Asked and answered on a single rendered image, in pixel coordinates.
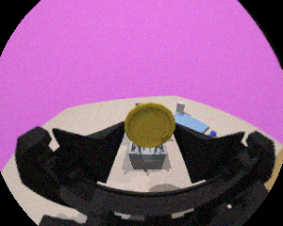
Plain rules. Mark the light blue flat mat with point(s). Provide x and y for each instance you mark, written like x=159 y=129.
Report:
x=191 y=122

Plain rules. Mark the white cylinder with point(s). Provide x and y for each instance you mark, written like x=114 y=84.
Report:
x=180 y=107

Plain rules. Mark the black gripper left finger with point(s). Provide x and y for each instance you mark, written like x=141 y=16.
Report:
x=97 y=150

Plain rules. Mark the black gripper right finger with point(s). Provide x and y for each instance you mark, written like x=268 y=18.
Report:
x=200 y=152

